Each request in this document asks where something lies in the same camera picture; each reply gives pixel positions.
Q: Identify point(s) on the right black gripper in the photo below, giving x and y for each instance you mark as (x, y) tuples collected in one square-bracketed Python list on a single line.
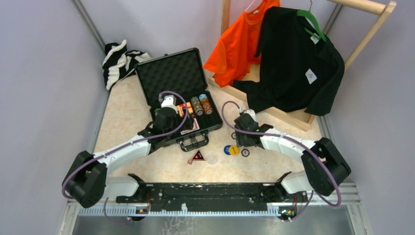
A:
[(240, 141)]

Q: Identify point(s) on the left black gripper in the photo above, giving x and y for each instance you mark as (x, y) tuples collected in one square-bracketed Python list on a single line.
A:
[(181, 122)]

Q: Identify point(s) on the orange boxed card deck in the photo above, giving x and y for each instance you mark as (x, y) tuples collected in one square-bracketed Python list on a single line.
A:
[(183, 108)]

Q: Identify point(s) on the black poker set case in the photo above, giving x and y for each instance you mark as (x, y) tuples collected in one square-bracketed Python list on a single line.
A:
[(182, 73)]

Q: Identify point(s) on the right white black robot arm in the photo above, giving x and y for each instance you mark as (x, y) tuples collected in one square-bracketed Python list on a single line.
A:
[(324, 166)]

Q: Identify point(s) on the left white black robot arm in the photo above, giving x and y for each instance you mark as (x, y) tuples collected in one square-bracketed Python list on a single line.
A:
[(89, 178)]

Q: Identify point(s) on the red playing card deck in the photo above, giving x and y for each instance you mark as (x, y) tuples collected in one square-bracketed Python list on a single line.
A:
[(194, 128)]

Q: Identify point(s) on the yellow big blind button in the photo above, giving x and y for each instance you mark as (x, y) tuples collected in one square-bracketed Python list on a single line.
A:
[(234, 150)]

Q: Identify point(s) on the green orange chip stack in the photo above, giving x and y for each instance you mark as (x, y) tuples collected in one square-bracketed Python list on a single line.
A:
[(197, 107)]

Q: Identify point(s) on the blue small blind button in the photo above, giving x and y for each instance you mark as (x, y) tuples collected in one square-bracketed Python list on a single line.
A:
[(227, 149)]

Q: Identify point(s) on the red yellow chip stack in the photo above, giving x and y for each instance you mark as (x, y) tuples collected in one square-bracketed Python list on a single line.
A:
[(203, 98)]

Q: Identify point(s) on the black red triangle token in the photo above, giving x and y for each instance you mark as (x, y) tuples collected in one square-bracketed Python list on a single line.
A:
[(198, 156)]

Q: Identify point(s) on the clear dealer button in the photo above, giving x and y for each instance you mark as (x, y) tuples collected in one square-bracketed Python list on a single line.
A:
[(212, 159)]

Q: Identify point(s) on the orange t-shirt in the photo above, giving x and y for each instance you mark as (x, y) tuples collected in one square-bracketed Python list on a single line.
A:
[(234, 53)]

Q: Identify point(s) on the black t-shirt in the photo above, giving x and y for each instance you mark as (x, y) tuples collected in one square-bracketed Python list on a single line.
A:
[(298, 69)]

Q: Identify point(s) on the black white striped cloth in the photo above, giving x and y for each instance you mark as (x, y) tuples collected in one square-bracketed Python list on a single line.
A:
[(119, 62)]

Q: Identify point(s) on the green clothes hanger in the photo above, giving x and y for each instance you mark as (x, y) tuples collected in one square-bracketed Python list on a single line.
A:
[(308, 15)]

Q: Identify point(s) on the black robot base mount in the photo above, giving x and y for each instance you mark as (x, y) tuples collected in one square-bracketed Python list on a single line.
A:
[(209, 197)]

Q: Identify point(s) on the aluminium frame rail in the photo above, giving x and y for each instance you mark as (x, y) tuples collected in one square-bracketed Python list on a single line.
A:
[(281, 211)]

